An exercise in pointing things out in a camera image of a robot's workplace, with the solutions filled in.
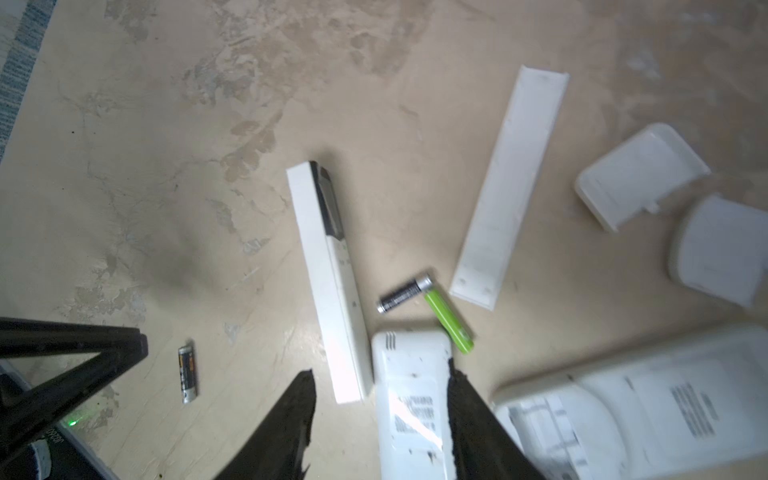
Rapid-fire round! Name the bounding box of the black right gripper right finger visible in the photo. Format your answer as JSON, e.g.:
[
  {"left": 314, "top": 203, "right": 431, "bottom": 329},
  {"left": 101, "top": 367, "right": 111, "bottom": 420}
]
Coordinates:
[{"left": 447, "top": 361, "right": 544, "bottom": 480}]

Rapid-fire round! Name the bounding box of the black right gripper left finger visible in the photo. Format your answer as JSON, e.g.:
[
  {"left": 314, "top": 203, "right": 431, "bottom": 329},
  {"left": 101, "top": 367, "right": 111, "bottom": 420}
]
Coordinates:
[{"left": 217, "top": 370, "right": 317, "bottom": 479}]

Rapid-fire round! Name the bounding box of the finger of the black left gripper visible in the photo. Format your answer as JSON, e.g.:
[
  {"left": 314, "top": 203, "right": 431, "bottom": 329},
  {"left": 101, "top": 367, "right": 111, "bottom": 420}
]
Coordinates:
[{"left": 0, "top": 316, "right": 150, "bottom": 466}]

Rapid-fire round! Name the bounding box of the white remote control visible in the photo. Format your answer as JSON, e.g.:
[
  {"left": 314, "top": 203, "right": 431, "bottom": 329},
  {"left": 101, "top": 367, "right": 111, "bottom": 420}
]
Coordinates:
[
  {"left": 372, "top": 330, "right": 457, "bottom": 480},
  {"left": 491, "top": 323, "right": 767, "bottom": 479}
]

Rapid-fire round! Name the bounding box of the green battery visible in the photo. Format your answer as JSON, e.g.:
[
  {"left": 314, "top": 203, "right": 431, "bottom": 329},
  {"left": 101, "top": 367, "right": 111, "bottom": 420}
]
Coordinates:
[{"left": 424, "top": 289, "right": 474, "bottom": 354}]

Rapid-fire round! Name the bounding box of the black battery slim remote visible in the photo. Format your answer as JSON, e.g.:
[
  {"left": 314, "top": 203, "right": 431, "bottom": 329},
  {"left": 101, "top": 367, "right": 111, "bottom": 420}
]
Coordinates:
[{"left": 177, "top": 342, "right": 198, "bottom": 404}]

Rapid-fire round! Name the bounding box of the long white battery cover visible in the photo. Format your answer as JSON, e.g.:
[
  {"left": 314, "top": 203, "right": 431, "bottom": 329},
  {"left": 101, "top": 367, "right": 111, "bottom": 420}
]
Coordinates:
[{"left": 449, "top": 66, "right": 570, "bottom": 311}]

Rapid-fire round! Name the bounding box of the black silver battery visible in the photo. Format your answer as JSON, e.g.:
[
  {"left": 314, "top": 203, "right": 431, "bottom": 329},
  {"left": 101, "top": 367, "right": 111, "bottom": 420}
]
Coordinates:
[{"left": 376, "top": 274, "right": 433, "bottom": 314}]

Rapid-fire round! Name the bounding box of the slim white remote black screen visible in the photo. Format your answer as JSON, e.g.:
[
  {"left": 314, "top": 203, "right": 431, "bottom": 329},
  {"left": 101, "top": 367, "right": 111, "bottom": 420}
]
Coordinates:
[{"left": 287, "top": 161, "right": 373, "bottom": 404}]

